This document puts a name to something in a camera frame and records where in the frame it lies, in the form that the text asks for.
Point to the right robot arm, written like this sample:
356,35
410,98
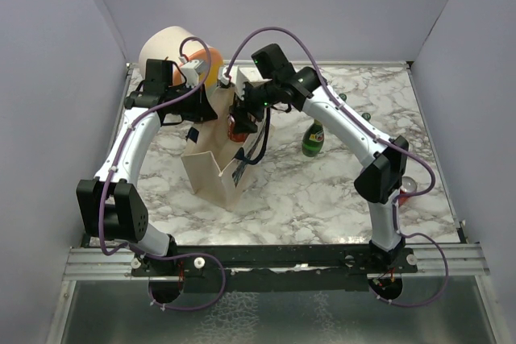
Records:
382,158

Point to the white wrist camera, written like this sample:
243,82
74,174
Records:
233,78
193,72

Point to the red cola can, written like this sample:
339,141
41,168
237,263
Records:
409,185
232,134

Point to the beige canvas tote bag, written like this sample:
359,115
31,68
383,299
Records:
215,175

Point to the white round drawer box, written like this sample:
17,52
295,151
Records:
165,44

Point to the clear Chang bottle near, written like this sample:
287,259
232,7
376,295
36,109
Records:
366,116

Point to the red cola can lying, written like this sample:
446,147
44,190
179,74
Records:
409,185

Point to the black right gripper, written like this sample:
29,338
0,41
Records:
239,109

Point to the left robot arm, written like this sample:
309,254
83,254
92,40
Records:
110,206

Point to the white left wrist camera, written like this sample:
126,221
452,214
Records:
193,72

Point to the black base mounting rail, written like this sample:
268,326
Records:
270,268

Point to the green Perrier bottle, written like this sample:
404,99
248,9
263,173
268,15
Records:
313,139

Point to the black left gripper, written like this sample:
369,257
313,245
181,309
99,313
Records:
202,109

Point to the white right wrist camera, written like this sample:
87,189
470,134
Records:
233,78

